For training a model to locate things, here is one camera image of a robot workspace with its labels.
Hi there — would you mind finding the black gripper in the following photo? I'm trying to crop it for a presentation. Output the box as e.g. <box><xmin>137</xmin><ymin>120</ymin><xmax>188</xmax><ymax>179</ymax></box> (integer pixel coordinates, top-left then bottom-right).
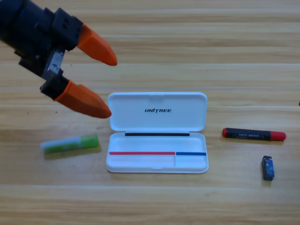
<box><xmin>14</xmin><ymin>0</ymin><xmax>118</xmax><ymax>120</ymax></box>

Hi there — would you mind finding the green and white pen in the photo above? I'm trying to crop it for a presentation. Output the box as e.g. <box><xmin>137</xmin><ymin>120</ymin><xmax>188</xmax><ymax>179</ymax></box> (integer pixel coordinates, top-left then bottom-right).
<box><xmin>40</xmin><ymin>134</ymin><xmax>99</xmax><ymax>155</ymax></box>

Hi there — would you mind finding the black marker with red cap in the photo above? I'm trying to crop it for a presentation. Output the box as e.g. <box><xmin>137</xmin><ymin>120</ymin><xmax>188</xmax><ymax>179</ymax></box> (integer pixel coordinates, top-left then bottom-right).
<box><xmin>222</xmin><ymin>127</ymin><xmax>287</xmax><ymax>143</ymax></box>

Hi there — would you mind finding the dark blue eraser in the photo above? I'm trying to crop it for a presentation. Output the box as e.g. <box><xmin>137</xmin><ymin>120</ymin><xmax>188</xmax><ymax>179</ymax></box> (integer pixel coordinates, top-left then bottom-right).
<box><xmin>261</xmin><ymin>155</ymin><xmax>275</xmax><ymax>181</ymax></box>

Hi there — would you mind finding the white Unitree pencil case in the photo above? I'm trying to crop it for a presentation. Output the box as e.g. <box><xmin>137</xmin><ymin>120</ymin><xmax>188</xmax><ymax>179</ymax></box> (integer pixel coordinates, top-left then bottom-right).
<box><xmin>105</xmin><ymin>91</ymin><xmax>209</xmax><ymax>174</ymax></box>

